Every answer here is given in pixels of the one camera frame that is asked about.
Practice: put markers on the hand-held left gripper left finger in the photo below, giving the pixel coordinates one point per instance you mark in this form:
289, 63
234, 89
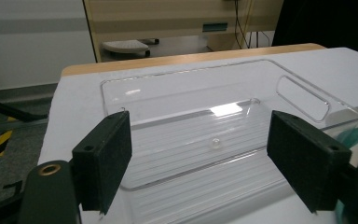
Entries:
104, 155

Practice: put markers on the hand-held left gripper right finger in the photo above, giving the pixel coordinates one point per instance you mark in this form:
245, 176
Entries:
307, 158

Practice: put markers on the clear plastic storage bin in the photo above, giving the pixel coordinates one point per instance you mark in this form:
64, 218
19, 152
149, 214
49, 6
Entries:
183, 93

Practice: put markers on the white table cover sheet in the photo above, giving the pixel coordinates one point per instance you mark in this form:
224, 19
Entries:
84, 93

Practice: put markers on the black metal stand strut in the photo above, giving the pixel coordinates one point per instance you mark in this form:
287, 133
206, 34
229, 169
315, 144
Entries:
3, 109

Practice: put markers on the white partition panel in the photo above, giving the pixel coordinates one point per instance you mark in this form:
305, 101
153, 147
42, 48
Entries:
34, 46

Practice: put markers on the black curtain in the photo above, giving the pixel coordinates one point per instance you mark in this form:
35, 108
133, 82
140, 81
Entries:
329, 21

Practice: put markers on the beige wooden desk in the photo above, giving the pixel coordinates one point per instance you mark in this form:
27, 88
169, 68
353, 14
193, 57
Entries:
167, 18

